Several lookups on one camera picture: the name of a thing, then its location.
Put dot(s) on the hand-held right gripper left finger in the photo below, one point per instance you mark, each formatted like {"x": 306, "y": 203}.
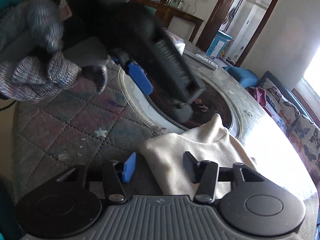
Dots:
{"x": 130, "y": 166}

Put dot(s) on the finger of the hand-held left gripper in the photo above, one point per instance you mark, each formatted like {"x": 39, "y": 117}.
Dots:
{"x": 138, "y": 77}

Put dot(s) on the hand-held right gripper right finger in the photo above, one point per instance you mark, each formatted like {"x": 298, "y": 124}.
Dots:
{"x": 190, "y": 166}

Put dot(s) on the cream long-sleeve garment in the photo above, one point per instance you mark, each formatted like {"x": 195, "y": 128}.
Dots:
{"x": 187, "y": 145}

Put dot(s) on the person's left hand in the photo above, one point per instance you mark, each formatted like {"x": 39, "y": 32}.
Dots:
{"x": 30, "y": 22}

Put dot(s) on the pink tissue pack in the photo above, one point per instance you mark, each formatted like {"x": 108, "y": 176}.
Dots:
{"x": 178, "y": 43}

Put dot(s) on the clear glass jars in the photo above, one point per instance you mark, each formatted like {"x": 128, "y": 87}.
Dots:
{"x": 175, "y": 1}

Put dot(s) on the dark wooden cabinet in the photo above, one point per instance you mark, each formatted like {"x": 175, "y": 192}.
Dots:
{"x": 180, "y": 15}

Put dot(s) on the grey flat box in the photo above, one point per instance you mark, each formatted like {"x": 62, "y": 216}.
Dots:
{"x": 200, "y": 59}

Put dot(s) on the round black built-in cooktop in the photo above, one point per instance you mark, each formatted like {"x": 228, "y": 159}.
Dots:
{"x": 215, "y": 105}

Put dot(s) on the blue small cabinet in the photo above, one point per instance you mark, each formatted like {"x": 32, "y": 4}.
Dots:
{"x": 218, "y": 42}

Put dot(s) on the magenta cloth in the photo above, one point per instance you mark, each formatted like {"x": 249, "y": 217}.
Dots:
{"x": 258, "y": 98}

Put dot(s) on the blue corner sofa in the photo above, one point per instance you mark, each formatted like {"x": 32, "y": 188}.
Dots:
{"x": 240, "y": 76}

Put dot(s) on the hanging towel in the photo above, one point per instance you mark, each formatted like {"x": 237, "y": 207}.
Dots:
{"x": 231, "y": 15}

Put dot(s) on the long butterfly print pillow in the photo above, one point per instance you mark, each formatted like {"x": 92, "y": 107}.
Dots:
{"x": 277, "y": 100}

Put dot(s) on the large window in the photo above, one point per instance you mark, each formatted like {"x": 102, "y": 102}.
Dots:
{"x": 312, "y": 77}

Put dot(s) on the dark wooden door frame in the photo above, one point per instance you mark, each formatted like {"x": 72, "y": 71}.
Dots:
{"x": 212, "y": 22}

